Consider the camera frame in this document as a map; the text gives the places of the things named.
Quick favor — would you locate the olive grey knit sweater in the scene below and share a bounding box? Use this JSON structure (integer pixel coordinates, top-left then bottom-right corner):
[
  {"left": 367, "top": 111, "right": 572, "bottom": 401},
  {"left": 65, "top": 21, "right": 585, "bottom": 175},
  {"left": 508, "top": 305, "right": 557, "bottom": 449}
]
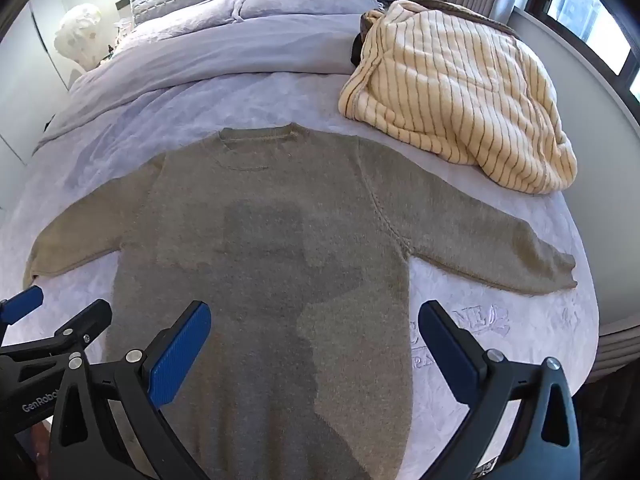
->
[{"left": 22, "top": 124, "right": 578, "bottom": 480}]

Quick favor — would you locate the cream striped fleece blanket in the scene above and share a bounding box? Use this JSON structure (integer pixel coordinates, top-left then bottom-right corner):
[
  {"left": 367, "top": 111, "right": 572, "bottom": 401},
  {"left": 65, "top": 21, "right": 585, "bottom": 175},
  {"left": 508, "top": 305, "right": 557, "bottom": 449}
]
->
[{"left": 338, "top": 0, "right": 578, "bottom": 195}]

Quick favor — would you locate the dark framed window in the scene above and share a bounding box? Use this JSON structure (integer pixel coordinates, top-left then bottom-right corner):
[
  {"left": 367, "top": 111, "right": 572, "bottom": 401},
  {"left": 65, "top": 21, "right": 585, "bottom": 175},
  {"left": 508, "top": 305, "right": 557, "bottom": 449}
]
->
[{"left": 530, "top": 0, "right": 640, "bottom": 101}]

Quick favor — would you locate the lavender duvet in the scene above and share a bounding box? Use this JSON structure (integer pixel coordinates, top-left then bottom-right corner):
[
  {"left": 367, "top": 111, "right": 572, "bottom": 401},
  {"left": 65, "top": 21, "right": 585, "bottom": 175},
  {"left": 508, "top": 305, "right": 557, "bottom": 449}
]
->
[{"left": 32, "top": 12, "right": 381, "bottom": 156}]

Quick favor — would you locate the white patterned fabric bundle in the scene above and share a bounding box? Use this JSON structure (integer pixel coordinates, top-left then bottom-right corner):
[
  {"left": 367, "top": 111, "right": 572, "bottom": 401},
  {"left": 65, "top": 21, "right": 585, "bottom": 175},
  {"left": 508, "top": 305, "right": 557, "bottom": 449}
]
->
[{"left": 54, "top": 4, "right": 118, "bottom": 73}]

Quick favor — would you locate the dark cloth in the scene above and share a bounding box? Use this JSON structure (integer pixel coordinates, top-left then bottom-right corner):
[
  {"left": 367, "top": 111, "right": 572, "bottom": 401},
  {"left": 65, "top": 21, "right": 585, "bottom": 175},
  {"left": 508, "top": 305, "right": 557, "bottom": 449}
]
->
[{"left": 350, "top": 10, "right": 383, "bottom": 67}]

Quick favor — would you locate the white wardrobe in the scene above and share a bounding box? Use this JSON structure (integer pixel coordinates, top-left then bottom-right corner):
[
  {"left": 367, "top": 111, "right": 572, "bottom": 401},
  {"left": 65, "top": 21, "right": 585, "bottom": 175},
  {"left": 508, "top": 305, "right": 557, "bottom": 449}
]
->
[{"left": 0, "top": 0, "right": 67, "bottom": 211}]

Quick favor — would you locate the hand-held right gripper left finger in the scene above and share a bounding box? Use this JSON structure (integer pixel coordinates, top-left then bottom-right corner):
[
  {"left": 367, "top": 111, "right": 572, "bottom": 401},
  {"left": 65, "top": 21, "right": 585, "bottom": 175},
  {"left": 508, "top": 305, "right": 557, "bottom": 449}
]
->
[{"left": 49, "top": 300, "right": 212, "bottom": 480}]

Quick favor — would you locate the lavender embossed bed blanket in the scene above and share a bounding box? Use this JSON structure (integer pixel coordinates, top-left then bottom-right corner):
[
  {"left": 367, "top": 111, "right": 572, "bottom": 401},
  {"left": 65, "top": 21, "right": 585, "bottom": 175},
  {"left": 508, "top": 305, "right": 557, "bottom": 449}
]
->
[{"left": 0, "top": 67, "right": 601, "bottom": 480}]

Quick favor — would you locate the grey ribbed bed base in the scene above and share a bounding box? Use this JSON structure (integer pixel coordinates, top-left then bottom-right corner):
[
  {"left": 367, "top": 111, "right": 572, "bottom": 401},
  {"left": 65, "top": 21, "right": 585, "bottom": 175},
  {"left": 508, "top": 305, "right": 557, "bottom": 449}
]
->
[{"left": 597, "top": 320, "right": 640, "bottom": 376}]

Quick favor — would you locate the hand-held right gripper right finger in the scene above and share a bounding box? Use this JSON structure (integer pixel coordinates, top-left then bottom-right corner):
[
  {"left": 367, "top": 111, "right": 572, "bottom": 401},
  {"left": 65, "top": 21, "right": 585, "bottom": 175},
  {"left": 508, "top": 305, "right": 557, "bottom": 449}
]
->
[{"left": 418, "top": 300, "right": 582, "bottom": 480}]

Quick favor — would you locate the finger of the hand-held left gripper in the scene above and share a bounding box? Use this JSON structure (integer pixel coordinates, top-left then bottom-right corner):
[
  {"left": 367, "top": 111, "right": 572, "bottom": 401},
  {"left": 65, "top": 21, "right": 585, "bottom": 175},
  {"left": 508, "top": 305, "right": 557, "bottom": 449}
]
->
[
  {"left": 0, "top": 285, "right": 45, "bottom": 328},
  {"left": 0, "top": 299, "right": 113, "bottom": 361}
]

